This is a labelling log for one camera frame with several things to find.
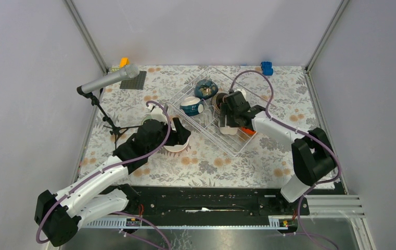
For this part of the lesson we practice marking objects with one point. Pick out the orange bowl white inside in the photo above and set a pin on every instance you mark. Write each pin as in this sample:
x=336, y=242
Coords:
x=177, y=148

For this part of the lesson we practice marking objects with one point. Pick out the black bowl patterned rim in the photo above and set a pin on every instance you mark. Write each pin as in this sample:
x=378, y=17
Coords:
x=217, y=100

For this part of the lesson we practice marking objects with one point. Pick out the dark blue floral bowl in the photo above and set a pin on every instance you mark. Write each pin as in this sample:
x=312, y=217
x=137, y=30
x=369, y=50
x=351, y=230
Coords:
x=205, y=89

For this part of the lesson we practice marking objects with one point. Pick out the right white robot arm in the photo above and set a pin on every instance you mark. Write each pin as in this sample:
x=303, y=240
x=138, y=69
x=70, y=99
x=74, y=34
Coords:
x=312, y=155

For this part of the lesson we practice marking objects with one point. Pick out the white flower-shaped bowl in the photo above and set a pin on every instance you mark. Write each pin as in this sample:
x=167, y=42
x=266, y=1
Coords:
x=227, y=130

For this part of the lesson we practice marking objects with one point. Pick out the teal square ceramic cup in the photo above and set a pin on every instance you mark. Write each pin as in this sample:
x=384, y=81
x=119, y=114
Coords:
x=192, y=106

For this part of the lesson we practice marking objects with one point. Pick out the yellow toy brick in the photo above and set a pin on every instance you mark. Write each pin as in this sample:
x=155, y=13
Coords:
x=123, y=62

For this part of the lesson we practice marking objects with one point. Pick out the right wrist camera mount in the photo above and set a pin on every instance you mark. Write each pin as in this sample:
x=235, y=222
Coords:
x=243, y=92

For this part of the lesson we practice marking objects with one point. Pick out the floral table mat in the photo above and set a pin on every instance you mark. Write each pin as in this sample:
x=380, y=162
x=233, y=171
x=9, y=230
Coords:
x=262, y=162

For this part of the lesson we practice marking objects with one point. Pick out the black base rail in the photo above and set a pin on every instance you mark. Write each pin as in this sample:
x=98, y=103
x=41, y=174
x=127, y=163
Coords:
x=208, y=206

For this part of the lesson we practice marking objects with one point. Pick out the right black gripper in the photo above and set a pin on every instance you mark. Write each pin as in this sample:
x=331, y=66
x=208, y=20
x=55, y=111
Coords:
x=225, y=110

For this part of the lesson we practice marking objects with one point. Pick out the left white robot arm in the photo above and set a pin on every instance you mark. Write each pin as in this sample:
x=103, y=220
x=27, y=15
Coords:
x=60, y=215

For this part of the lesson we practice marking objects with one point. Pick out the blue toy brick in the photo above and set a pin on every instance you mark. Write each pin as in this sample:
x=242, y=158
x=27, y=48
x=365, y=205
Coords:
x=267, y=68

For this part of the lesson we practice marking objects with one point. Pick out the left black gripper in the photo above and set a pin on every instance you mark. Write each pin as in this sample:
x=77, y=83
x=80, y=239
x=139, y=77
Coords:
x=180, y=135

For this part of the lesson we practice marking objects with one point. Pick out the celadon green ceramic bowl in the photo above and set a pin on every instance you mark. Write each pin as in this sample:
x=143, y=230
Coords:
x=158, y=117

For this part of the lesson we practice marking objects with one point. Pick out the grey lego baseplate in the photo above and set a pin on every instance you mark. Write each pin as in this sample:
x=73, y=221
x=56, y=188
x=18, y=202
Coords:
x=135, y=83

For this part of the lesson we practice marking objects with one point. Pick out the silver microphone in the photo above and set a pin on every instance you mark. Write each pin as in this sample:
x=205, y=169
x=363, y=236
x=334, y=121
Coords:
x=127, y=72

